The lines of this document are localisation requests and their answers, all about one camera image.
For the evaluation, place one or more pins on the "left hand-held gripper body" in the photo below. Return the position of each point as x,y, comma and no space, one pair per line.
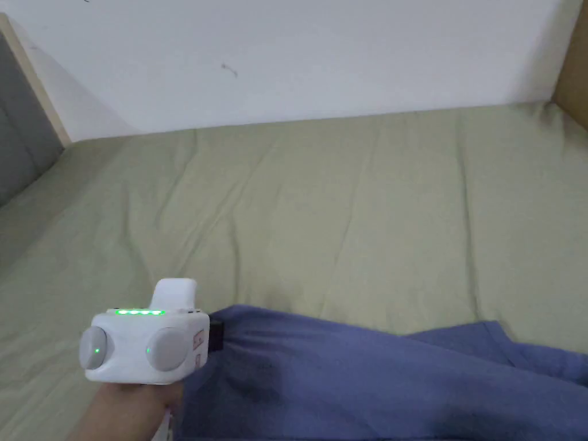
138,344

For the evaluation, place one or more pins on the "blue shirt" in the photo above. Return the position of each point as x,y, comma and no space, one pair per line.
367,381

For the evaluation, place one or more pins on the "person's left hand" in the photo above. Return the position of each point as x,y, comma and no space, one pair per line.
120,409

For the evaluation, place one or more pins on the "bed with pale green sheet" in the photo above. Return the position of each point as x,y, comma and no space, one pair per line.
294,216

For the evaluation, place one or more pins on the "grey padded headboard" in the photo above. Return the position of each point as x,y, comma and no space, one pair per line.
23,138

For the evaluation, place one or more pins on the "brown wooden board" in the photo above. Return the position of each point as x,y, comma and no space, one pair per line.
572,69

